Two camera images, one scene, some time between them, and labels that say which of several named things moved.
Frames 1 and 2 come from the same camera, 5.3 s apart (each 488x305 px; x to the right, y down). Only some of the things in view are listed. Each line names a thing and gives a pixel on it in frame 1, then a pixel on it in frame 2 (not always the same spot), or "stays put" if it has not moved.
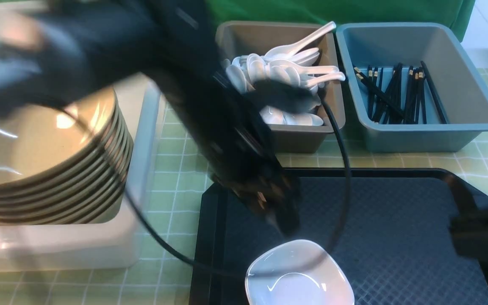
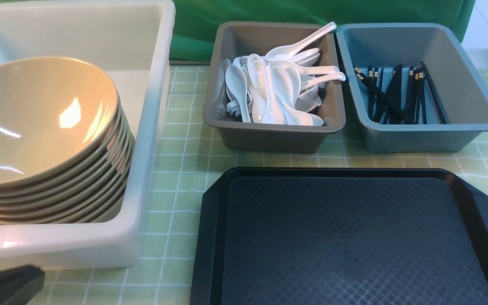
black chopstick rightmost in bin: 436,100 stays put
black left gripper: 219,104 → 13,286
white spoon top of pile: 287,51 stays put
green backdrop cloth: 456,14 stays put
